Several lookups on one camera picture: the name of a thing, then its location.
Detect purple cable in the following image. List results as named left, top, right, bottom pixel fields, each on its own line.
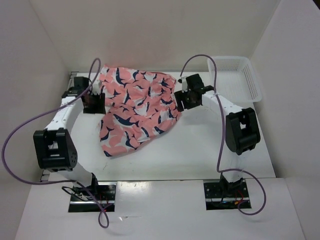
left=180, top=53, right=267, bottom=216
left=1, top=57, right=111, bottom=230

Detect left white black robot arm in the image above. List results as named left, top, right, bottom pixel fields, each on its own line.
left=33, top=76, right=106, bottom=200

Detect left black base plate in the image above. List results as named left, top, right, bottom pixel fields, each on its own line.
left=61, top=181, right=117, bottom=213

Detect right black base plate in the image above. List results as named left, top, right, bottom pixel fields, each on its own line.
left=203, top=179, right=252, bottom=211

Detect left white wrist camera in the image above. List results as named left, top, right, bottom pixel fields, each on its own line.
left=91, top=81, right=101, bottom=95

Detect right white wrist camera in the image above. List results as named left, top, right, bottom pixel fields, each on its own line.
left=178, top=76, right=188, bottom=93

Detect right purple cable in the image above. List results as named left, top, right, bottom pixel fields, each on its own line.
left=180, top=53, right=267, bottom=216

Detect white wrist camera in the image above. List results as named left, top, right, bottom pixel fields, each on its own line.
left=178, top=76, right=188, bottom=93
left=91, top=81, right=101, bottom=95

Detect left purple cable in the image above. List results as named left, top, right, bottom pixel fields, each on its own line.
left=1, top=57, right=111, bottom=230

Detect white plastic mesh basket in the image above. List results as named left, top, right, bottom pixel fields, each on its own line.
left=207, top=56, right=262, bottom=103

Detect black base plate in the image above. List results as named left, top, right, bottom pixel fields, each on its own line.
left=203, top=179, right=252, bottom=211
left=61, top=181, right=117, bottom=213

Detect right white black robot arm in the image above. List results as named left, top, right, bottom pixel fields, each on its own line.
left=174, top=73, right=261, bottom=197

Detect pink shark print shorts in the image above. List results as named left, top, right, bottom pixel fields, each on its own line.
left=99, top=65, right=181, bottom=158

